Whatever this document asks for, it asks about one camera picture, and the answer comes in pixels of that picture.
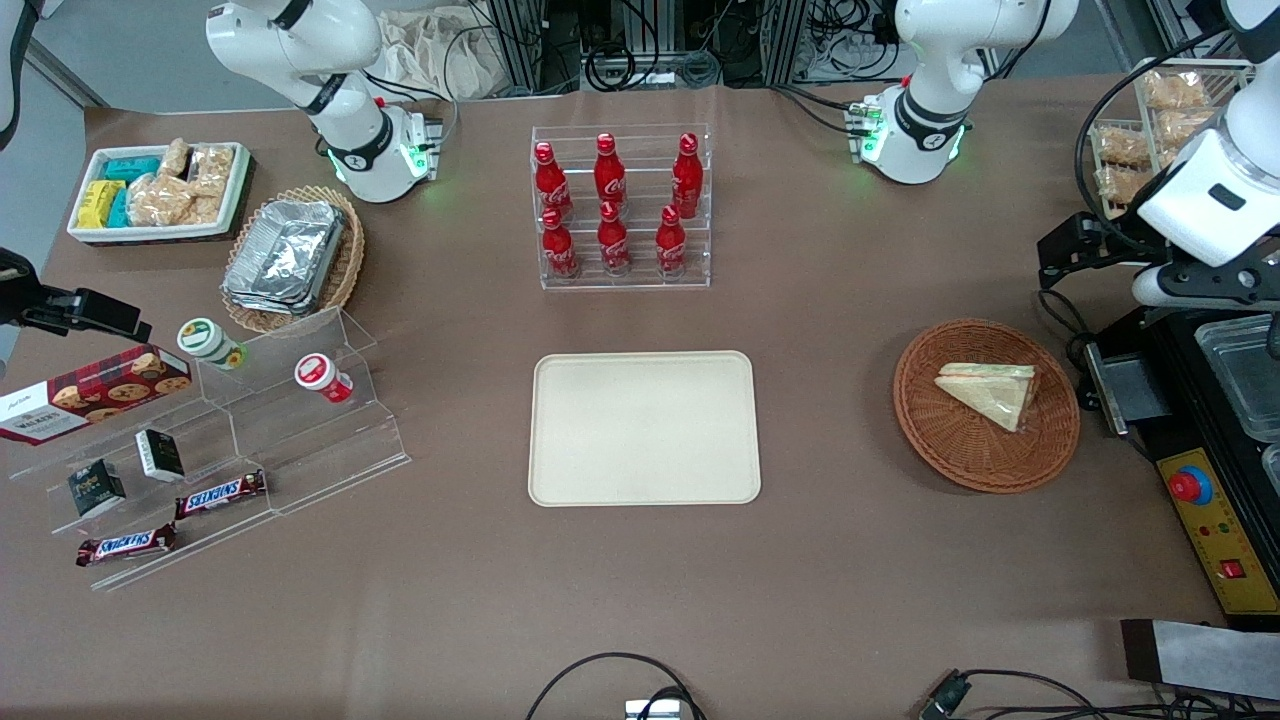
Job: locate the beige plastic tray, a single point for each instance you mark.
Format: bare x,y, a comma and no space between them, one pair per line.
640,430

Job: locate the round brown wicker basket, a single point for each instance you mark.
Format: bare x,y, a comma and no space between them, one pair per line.
950,440

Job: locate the clear plastic food container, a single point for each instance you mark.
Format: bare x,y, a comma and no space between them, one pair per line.
1245,375
1273,468

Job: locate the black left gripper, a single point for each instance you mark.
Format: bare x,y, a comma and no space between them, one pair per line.
1108,243

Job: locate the aluminium frame post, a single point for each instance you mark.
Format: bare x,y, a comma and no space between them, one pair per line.
786,40
515,45

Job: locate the black box with white label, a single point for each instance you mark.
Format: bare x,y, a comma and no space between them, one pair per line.
160,456

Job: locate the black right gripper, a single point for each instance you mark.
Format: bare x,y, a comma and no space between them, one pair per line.
22,298

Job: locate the red Walkers cookie box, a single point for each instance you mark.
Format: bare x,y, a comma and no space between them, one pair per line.
90,395

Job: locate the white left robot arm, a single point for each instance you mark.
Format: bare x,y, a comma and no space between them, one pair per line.
940,60

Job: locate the aluminium foil container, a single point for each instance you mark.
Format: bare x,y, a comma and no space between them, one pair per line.
262,303
290,250

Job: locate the yellow snack packet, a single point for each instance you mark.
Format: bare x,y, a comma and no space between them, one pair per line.
93,205

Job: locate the Snickers chocolate bar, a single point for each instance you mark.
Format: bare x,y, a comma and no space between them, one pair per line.
220,494
125,545

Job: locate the bagged rice cracker snack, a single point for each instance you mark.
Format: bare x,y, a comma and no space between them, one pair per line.
160,200
213,170
176,158

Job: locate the bagged bread pastry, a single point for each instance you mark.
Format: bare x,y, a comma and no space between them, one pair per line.
1185,128
1115,185
1175,90
1122,146

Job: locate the white rectangular plastic bin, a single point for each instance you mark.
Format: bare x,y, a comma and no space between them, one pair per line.
85,232

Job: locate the red emergency stop button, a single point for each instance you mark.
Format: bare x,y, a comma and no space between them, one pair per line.
1189,486

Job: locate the black box with gold print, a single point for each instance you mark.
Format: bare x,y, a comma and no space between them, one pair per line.
96,488

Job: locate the teal snack packet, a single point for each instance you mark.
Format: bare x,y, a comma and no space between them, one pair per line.
132,167
120,208

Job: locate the clear acrylic bottle rack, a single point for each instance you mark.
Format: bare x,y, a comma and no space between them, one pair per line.
620,285

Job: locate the clear acrylic stepped display stand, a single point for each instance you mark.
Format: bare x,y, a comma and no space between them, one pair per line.
300,450

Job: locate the beige cloth bag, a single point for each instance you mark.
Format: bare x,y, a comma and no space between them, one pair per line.
440,55

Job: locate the red Coca-Cola bottle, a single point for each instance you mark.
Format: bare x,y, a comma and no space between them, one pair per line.
559,250
549,180
609,175
613,245
671,248
687,180

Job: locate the oval light wicker basket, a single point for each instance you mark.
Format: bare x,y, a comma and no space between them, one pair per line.
345,270

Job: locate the red-lid yogurt cup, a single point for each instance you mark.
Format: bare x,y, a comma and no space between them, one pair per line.
318,374

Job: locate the grey flat board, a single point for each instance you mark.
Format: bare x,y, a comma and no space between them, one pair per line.
1200,658

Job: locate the plastic-wrapped triangle sandwich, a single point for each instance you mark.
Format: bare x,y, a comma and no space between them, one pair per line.
995,392

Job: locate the green-lid yogurt cup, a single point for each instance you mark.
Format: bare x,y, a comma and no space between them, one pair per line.
205,340

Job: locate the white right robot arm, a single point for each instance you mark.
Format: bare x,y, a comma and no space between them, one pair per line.
330,60

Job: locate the silver connector block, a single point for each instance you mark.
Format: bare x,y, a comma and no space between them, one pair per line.
655,710

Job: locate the black tray sealing machine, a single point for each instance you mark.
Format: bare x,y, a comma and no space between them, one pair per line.
1200,440

